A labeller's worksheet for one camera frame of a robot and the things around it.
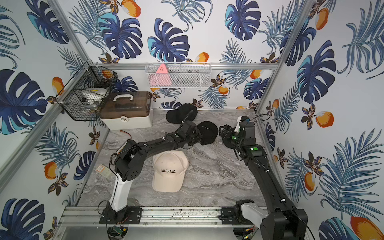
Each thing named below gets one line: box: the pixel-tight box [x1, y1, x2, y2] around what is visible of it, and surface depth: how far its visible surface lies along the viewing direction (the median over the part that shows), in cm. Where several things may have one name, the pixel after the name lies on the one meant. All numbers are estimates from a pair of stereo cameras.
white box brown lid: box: [99, 91, 153, 131], surface depth 102 cm
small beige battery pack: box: [95, 164, 112, 178], surface depth 90 cm
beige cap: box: [152, 150, 190, 193], surface depth 84 cm
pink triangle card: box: [150, 63, 172, 86], surface depth 92 cm
